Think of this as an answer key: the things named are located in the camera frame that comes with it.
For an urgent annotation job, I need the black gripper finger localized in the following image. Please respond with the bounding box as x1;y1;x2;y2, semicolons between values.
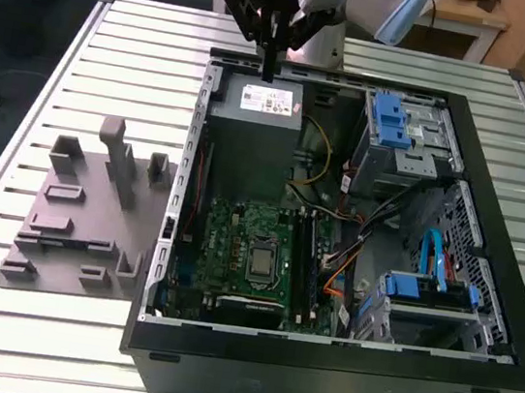
206;0;280;84
267;5;329;91

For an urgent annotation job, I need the white power supply label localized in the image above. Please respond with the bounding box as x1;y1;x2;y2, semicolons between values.
238;83;302;118

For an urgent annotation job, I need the grey power supply unit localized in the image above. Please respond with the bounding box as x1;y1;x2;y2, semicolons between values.
198;70;309;199

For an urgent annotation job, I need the grey metal drive cage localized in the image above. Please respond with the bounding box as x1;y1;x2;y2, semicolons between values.
349;86;473;205

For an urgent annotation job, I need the green motherboard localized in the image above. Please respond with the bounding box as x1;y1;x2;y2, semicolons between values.
162;189;363;341

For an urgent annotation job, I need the grey parts rack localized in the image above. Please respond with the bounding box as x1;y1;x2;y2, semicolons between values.
0;103;185;311

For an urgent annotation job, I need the silver CPU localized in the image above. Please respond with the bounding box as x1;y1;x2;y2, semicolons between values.
247;245;279;277

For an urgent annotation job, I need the CPU socket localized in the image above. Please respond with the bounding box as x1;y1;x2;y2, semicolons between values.
240;235;285;293

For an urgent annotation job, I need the blue disk carrier with disk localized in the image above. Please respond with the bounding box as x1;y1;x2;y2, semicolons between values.
383;271;484;314

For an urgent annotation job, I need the black graphics card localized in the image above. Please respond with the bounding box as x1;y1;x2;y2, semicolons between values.
212;290;288;332

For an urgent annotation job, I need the grey metal disk bay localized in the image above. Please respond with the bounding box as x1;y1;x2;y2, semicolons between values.
352;266;517;362

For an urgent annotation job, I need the black PC case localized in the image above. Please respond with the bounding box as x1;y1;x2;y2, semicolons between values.
111;38;525;393

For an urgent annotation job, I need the yellow wire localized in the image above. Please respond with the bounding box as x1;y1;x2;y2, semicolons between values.
292;113;338;190

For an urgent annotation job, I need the red wire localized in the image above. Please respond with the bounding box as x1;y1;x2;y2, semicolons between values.
181;137;217;243

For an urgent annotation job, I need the black cable bundle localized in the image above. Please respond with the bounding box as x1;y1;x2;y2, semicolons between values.
325;166;445;283

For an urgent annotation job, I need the orange wire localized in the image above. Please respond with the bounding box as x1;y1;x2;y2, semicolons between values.
321;258;356;301

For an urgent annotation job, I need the blue SATA wire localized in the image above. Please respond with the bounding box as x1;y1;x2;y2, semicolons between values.
414;227;455;292

